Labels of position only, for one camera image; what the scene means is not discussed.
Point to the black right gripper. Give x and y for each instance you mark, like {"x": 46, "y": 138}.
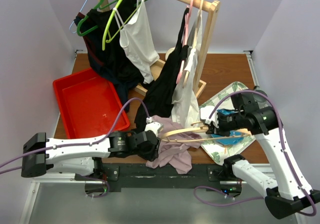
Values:
{"x": 216, "y": 127}

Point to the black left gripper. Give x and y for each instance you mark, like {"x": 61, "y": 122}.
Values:
{"x": 152, "y": 154}

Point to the pink tank top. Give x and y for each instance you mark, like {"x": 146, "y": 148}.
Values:
{"x": 174, "y": 152}

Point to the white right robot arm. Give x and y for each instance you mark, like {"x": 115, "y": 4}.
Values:
{"x": 289, "y": 192}

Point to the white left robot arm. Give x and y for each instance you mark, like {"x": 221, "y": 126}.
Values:
{"x": 82, "y": 156}

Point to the black tank top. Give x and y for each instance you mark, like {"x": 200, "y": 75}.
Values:
{"x": 158, "y": 99}

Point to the white tank top right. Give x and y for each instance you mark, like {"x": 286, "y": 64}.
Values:
{"x": 185, "y": 109}

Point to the white tank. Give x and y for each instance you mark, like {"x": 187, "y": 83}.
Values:
{"x": 137, "y": 43}
{"x": 185, "y": 109}

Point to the pink hanger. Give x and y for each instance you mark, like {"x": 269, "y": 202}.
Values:
{"x": 185, "y": 38}

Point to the white tank top left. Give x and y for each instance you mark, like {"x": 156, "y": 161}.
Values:
{"x": 137, "y": 43}

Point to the dark green hanger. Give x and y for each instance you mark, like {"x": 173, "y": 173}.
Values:
{"x": 100, "y": 7}

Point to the blue dotted plate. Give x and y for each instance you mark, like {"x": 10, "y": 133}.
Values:
{"x": 231, "y": 141}

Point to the floral tray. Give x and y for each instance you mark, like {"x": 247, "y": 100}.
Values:
{"x": 216, "y": 151}

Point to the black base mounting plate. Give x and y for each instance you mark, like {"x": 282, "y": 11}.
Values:
{"x": 138, "y": 175}

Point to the red plastic bin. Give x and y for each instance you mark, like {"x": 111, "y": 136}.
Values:
{"x": 88, "y": 104}

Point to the wooden clothes rack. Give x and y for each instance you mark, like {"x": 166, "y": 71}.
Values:
{"x": 198, "y": 85}

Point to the dark navy hanging garment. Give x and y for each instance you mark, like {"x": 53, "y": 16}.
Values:
{"x": 111, "y": 63}

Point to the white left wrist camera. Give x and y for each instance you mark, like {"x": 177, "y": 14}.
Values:
{"x": 154, "y": 126}

